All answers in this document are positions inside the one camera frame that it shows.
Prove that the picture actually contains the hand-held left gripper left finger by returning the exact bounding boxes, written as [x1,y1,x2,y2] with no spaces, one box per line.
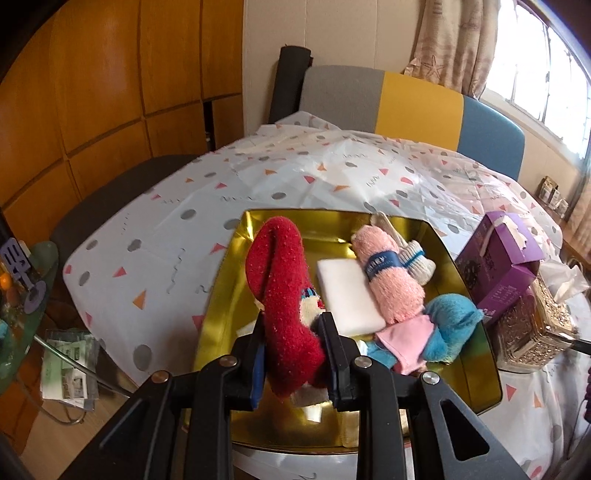
[60,311,269,480]

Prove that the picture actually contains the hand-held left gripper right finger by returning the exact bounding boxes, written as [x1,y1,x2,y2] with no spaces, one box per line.
[318,311,529,480]

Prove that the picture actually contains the red fluffy sock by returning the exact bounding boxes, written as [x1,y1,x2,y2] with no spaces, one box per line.
[245,217,333,423]

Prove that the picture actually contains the white sponge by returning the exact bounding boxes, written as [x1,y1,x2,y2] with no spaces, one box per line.
[316,258,387,335]

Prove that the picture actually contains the gold metal tray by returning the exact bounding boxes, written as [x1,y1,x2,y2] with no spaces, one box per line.
[182,209,503,462]

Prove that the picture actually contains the pink sock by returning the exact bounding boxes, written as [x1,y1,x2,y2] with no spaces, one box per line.
[351,224,426,326]

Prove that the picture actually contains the blue fuzzy sock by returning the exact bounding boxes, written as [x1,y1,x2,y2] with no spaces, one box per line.
[365,293,485,374]

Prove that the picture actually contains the white blue-striped sock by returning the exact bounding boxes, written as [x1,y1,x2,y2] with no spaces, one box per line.
[369,212,437,284]

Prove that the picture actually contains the purple tissue box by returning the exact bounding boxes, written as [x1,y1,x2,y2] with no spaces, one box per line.
[455,211,546,324]

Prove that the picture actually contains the printed paper sheets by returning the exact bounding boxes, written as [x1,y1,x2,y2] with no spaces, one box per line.
[41,329,100,400]

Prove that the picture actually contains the patterned plastic tablecloth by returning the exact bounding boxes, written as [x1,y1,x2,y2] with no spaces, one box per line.
[62,111,566,480]

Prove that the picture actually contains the ornate silver tissue box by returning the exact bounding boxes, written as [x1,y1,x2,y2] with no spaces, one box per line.
[489,272,580,374]

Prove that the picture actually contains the round glass side table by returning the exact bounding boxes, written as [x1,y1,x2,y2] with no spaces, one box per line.
[0,240,130,411]

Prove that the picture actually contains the white facial tissue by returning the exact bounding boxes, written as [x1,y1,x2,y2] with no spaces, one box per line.
[538,261,591,303]

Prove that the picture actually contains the grey yellow blue sofa backrest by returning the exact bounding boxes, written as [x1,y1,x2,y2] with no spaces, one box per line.
[300,65,526,181]

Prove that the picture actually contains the brown printed packets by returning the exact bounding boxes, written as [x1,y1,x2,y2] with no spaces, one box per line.
[538,175,570,217]

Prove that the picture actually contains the black rolled mat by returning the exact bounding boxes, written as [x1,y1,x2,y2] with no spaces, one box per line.
[269,45,314,125]

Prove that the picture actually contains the beige patterned curtain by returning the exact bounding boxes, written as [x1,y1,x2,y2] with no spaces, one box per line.
[405,0,502,100]
[570,152,591,227]

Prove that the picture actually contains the wooden wardrobe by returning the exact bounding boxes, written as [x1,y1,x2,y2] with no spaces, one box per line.
[0,0,245,222]

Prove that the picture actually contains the barred window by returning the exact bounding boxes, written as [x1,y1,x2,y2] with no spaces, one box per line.
[480,0,591,158]

